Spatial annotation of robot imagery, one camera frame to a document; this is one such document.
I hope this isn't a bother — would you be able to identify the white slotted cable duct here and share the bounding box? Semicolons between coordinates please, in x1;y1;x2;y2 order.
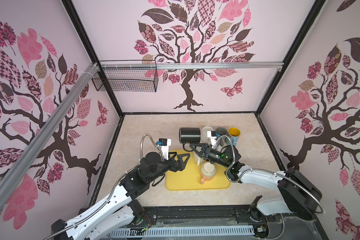
109;226;255;239

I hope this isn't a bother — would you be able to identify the orange speckled mug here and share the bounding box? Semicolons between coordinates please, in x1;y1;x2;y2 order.
200;162;217;185

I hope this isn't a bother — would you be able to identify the blue butterfly mug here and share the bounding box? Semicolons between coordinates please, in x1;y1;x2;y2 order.
227;127;241;146

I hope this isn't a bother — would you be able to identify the black wire basket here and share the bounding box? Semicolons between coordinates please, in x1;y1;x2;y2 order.
92;60;159;93

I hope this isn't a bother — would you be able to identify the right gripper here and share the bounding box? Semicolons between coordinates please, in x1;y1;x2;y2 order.
191;144;231;170

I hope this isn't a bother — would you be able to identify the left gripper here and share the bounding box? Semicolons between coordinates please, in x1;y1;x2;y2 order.
147;151;190;184

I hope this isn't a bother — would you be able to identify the black mug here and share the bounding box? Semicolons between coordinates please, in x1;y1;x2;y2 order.
179;128;201;152

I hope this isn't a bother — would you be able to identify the grey mug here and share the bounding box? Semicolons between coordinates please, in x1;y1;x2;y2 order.
216;127;228;147

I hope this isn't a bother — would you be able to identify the white ribbed mug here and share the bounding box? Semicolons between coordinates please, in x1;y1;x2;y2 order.
201;126;214;144

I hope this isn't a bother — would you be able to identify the yellow plastic tray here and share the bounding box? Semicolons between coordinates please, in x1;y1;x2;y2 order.
166;150;230;191

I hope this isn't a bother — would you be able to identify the black base frame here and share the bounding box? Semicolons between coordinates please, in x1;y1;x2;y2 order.
68;203;329;240

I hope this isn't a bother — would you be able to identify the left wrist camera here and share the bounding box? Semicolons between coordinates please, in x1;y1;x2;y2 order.
157;138;172;161

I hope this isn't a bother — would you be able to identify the aluminium rail left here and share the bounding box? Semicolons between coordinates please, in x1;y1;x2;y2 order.
0;63;100;210

